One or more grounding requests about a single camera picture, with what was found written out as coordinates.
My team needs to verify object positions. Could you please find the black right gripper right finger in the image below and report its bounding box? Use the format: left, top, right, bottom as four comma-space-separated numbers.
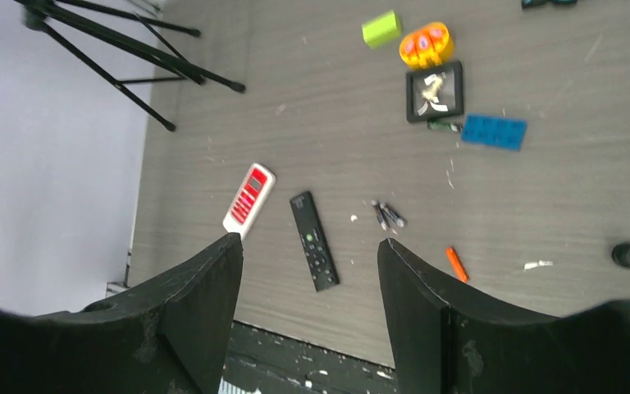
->
377, 239, 630, 393

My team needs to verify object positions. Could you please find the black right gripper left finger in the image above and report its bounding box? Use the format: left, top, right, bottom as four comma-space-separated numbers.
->
0, 233, 243, 393

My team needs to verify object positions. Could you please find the orange battery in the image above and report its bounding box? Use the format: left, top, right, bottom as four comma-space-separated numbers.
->
445, 246, 469, 283

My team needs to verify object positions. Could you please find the black remote control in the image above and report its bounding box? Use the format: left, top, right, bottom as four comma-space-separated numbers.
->
290, 191, 340, 292

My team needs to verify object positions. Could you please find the red and white remote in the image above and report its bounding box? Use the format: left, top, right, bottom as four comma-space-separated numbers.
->
222, 163, 276, 240

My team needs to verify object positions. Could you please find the dark battery left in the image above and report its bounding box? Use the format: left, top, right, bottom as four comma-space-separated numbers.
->
371, 200, 389, 231

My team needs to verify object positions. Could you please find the blue flat brick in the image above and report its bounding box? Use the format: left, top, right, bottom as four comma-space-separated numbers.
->
460, 114, 527, 152

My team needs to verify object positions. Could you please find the orange yellow toy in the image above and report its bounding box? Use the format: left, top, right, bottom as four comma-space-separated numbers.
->
399, 21, 454, 70

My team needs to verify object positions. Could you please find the black tripod music stand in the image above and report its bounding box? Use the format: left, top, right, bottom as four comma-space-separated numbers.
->
17, 0, 246, 132

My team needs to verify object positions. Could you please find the lime green block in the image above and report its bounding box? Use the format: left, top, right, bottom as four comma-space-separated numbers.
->
361, 10, 403, 48

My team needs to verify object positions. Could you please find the black square frame box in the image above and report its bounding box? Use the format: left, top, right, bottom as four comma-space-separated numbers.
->
405, 61, 465, 123

